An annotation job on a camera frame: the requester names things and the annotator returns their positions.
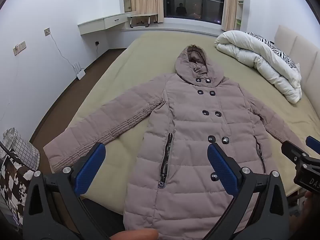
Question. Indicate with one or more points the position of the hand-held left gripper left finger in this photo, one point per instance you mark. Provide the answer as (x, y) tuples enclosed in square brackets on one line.
[(88, 167)]

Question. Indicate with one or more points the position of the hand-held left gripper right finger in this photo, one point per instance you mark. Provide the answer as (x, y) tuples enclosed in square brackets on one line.
[(222, 167)]

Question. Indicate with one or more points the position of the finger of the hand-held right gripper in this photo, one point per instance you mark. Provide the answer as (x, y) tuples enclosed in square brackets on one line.
[(295, 150), (313, 143)]

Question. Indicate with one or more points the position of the mauve hooded down coat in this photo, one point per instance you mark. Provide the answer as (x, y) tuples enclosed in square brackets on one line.
[(190, 130)]

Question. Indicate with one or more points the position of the person's right hand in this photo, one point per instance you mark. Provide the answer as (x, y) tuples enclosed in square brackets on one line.
[(310, 205)]

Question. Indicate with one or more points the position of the person's left hand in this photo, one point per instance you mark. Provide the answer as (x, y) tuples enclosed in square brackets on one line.
[(135, 235)]

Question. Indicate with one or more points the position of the white grid pattern bag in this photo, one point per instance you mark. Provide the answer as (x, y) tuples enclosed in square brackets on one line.
[(22, 147)]

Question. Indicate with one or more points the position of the cow print bag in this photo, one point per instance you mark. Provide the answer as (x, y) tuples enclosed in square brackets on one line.
[(12, 180)]

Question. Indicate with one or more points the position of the white folded duvet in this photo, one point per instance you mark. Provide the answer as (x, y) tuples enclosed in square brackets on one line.
[(262, 65)]

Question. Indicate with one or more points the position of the white wifi router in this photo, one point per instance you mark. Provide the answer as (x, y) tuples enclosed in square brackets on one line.
[(80, 73)]

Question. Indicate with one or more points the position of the beige padded headboard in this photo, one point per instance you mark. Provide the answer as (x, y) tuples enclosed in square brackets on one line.
[(300, 47)]

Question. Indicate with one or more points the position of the zebra print pillow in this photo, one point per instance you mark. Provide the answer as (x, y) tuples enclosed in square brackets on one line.
[(280, 52)]

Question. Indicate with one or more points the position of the bed with olive sheet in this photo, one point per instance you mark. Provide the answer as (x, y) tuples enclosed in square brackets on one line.
[(155, 55)]

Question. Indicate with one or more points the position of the folding lap table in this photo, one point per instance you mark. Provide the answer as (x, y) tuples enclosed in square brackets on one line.
[(142, 15)]

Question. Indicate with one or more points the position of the wall switch with charger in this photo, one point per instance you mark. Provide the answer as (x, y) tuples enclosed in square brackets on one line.
[(19, 48)]

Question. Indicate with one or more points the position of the white wall socket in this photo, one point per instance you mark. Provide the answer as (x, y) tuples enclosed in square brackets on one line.
[(47, 31)]

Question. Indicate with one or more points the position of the white wall-mounted desk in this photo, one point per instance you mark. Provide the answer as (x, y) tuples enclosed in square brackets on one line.
[(100, 23)]

